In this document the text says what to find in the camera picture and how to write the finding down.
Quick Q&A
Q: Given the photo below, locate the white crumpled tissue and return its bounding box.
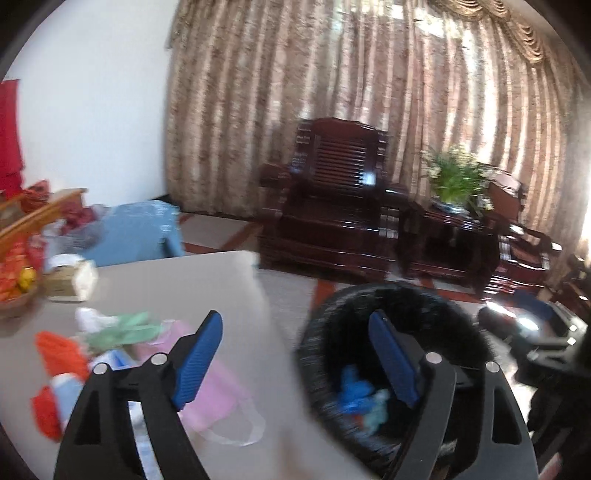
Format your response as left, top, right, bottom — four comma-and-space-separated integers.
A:
75, 307, 112, 333

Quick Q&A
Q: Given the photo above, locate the potted green plant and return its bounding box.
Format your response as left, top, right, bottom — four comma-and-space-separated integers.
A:
422, 145, 492, 217

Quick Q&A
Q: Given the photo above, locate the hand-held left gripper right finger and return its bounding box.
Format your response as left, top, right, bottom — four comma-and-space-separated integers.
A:
368, 309, 541, 480

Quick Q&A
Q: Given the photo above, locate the pale pink face mask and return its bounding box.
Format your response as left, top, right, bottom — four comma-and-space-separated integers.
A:
134, 318, 266, 446

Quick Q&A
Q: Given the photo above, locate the blue crumpled wrapper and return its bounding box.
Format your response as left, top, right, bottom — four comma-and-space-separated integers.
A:
339, 364, 393, 435

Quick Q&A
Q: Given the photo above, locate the orange red wrapper piece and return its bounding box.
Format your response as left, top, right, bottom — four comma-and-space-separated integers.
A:
31, 385, 64, 441

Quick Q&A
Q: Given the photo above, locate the dark wooden side table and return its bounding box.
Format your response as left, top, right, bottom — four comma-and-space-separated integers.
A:
399, 200, 502, 282

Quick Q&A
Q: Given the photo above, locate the dark wooden sofa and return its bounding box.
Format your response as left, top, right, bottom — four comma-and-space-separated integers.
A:
549, 256, 591, 321

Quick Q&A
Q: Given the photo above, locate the beige tissue box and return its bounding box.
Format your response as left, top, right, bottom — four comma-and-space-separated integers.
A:
44, 254, 100, 303

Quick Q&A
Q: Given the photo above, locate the green crumpled wrapper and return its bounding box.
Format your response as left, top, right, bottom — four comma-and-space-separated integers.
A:
85, 311, 164, 352

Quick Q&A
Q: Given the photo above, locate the dark wooden cushioned armchair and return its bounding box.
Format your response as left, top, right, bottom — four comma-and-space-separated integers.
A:
480, 164, 563, 300

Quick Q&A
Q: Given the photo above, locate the beige patterned curtain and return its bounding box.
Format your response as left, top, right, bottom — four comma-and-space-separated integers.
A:
165, 0, 588, 261

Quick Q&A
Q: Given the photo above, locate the plastic bag of red fruit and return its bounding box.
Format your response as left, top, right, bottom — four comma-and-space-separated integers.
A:
44, 203, 109, 259

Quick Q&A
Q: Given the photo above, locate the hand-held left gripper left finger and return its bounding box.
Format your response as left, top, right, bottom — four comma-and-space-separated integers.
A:
53, 310, 225, 480

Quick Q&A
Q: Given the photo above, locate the round bin with black bag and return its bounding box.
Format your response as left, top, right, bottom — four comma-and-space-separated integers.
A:
295, 282, 513, 480

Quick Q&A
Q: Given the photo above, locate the wicker fruit basket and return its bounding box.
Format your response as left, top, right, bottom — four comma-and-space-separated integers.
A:
0, 268, 41, 320

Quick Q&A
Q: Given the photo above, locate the red hanging cloth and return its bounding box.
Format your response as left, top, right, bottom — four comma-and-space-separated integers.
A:
0, 78, 25, 195

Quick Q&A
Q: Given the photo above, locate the dark wooden slatted armchair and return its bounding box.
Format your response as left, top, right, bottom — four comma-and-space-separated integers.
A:
256, 117, 409, 282

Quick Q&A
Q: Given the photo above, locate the orange foam fruit net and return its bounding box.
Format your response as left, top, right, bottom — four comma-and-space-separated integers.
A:
34, 331, 90, 381

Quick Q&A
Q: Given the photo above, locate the gold fringed curtain valance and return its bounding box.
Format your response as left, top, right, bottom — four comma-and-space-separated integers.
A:
429, 0, 546, 65

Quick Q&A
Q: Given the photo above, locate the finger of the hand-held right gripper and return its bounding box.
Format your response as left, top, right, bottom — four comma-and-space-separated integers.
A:
478, 305, 520, 337

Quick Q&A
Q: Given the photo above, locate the light blue packet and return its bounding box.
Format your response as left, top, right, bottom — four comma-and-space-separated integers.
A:
51, 374, 86, 428

